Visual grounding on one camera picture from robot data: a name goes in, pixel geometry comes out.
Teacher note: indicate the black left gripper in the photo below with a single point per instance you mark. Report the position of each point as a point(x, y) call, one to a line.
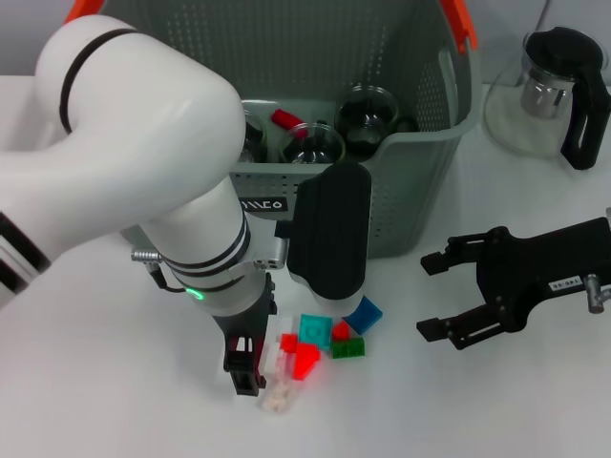
point(248, 322)

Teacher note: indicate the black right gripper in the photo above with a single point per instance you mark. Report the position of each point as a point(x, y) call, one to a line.
point(539, 267)

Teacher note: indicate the white toy brick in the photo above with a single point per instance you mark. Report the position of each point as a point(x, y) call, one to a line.
point(274, 358)

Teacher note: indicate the dark red toy brick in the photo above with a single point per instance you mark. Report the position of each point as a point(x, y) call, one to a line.
point(285, 118)

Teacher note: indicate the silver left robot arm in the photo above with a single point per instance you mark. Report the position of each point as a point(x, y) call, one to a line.
point(143, 143)

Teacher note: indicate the grey perforated storage basket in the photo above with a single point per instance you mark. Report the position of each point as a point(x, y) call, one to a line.
point(406, 191)

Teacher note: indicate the small orange toy brick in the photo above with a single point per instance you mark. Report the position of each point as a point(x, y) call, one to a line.
point(341, 330)
point(288, 342)

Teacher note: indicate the orange sloped toy brick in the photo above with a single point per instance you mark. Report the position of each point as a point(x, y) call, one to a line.
point(305, 363)

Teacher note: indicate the blue toy plate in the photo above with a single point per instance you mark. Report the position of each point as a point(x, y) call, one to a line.
point(365, 317)

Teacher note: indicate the teal toy plate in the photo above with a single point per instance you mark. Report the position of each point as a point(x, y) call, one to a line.
point(315, 330)

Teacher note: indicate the green toy brick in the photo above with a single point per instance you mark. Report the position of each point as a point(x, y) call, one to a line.
point(348, 349)

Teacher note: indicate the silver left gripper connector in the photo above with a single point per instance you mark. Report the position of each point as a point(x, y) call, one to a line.
point(145, 254)

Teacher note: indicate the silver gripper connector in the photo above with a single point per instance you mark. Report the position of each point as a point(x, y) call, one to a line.
point(596, 293)
point(145, 254)

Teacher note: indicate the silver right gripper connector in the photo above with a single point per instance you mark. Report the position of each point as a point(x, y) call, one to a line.
point(596, 293)

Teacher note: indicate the black brand label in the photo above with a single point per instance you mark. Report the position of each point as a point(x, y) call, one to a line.
point(272, 205)

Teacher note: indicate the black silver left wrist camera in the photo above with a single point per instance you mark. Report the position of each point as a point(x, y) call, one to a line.
point(329, 238)

